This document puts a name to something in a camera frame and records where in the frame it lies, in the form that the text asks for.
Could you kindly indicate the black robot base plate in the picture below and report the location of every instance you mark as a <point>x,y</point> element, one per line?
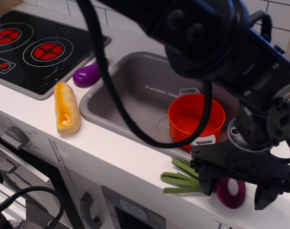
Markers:
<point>37,214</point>

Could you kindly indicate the black toy stovetop red burners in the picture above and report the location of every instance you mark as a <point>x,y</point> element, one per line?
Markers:
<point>36,53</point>

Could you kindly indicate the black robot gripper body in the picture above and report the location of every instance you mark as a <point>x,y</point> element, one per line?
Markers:
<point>234,158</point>

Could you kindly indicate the orange toy pot grey handles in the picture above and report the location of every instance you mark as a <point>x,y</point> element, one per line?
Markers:
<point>185,114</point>

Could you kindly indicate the grey plastic sink basin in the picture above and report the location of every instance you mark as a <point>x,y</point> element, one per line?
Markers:
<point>146,85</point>

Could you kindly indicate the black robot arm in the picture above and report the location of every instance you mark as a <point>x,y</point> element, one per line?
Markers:
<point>218,41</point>

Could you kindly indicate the grey oven dial knob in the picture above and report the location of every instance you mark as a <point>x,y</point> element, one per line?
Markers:
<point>15,137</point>

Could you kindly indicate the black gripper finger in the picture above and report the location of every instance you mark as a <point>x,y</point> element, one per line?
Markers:
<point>266,194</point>
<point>207,179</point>

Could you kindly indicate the grey cabinet door handle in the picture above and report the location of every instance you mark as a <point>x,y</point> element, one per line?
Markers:
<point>85,207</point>

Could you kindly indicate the purple toy beet green leaves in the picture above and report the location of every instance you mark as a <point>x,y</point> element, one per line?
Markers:
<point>230,192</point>

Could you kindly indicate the purple toy eggplant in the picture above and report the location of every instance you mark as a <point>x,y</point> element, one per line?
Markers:
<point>87,76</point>

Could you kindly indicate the yellow toy bread loaf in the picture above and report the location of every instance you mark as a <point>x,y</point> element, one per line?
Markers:
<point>67,113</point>

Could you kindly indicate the grey oven door handle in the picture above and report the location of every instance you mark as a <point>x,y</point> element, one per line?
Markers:
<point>8,166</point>

